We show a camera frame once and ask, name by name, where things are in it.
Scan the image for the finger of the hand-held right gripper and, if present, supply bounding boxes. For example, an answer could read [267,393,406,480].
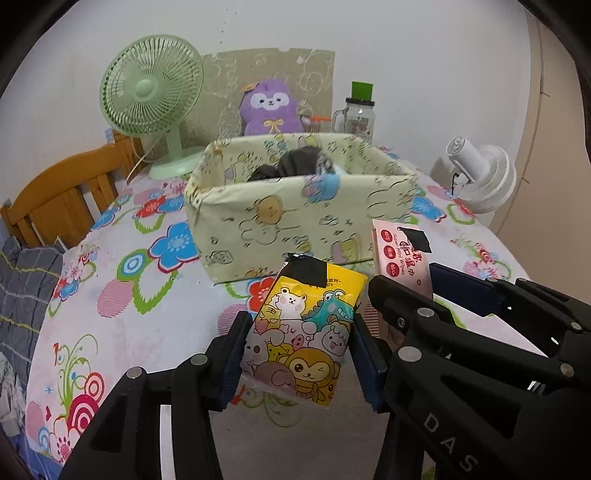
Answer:
[429,262,591,378]
[368,274,560,398]

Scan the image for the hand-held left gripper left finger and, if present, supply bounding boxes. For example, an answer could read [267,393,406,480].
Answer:
[58,311,252,480]

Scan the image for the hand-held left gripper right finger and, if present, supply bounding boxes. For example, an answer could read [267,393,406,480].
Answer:
[352,319,403,480]

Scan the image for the pink wipes pack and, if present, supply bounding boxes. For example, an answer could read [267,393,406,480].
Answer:
[372,219,435,352]

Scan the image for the yellow cartoon tissue pack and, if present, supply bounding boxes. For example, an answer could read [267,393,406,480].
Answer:
[240,253,369,409]

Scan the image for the printed fabric storage box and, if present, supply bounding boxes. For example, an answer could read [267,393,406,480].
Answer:
[184,131,419,283]

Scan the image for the dark grey knit sock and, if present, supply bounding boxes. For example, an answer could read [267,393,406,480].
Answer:
[248,147,325,182]

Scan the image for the floral tablecloth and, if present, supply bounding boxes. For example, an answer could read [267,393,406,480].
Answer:
[25,138,536,480]

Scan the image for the white clip fan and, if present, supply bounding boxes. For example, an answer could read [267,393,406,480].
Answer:
[445,135,517,216]

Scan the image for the beige door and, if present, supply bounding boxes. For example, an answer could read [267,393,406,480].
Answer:
[489,18,591,243]

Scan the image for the glass jar with green lid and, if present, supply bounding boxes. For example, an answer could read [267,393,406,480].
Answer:
[332,82,376,145]

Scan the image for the grey plaid blanket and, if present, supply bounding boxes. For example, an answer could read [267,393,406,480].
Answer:
[0,235,64,370]

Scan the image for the wooden chair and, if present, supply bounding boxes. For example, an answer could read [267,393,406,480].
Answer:
[0,131,140,251]

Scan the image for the purple plush toy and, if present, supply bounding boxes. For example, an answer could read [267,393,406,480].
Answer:
[239,78,304,136]

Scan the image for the patterned cardboard board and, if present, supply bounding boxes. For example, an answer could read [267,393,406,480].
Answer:
[201,46,336,139]

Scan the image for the green desk fan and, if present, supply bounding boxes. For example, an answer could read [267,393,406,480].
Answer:
[100,36,206,181]

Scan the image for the white fan cable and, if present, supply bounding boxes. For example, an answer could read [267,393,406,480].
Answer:
[126,136,154,182]

